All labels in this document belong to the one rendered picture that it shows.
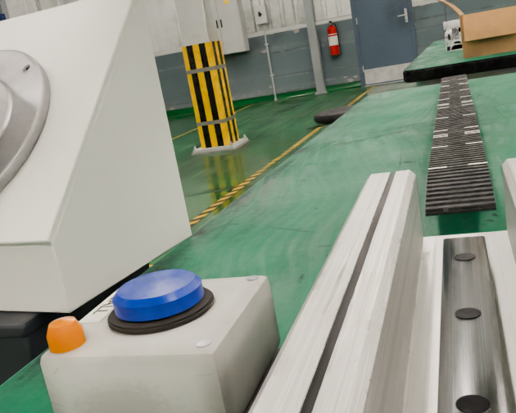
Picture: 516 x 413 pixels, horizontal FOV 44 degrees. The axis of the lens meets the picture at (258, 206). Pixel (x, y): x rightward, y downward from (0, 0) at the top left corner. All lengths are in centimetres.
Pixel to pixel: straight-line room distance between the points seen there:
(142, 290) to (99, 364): 4
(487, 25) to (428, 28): 886
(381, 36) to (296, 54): 152
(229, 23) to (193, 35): 506
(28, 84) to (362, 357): 47
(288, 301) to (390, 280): 22
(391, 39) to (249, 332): 1111
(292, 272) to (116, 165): 18
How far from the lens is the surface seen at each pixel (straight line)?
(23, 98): 59
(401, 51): 1134
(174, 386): 26
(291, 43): 1171
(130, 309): 28
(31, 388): 41
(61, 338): 28
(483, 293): 27
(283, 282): 47
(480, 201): 51
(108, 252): 54
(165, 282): 29
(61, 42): 63
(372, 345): 18
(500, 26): 246
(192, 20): 673
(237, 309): 28
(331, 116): 340
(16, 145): 56
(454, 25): 372
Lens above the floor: 94
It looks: 14 degrees down
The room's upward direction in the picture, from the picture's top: 10 degrees counter-clockwise
